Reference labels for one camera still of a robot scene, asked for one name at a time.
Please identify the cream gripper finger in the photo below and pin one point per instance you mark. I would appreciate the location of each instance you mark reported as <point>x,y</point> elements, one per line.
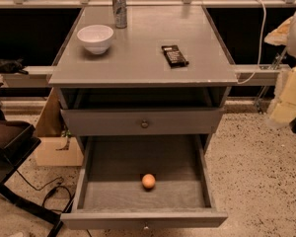
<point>282,109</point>
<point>280,35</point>

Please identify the orange fruit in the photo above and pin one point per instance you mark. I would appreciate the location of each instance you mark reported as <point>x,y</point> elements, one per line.
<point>148,181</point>

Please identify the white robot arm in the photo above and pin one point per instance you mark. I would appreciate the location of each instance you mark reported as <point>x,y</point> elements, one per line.
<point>291,47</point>

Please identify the closed grey upper drawer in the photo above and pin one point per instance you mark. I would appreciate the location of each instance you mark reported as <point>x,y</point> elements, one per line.
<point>142,122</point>

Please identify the grey drawer cabinet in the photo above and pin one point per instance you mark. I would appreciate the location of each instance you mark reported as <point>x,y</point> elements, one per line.
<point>134,73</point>

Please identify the open grey middle drawer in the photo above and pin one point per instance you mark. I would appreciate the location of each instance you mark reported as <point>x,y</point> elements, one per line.
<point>110,194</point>

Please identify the silver drink can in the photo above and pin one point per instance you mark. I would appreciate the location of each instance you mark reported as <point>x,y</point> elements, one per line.
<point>120,13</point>

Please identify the white ceramic bowl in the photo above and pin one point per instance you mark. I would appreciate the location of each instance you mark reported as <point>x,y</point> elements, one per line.
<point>96,38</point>

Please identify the cardboard box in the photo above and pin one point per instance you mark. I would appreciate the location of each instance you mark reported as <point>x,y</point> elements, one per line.
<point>58,148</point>

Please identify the black chair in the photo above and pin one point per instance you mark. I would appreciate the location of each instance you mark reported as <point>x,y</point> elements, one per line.
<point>17,143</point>

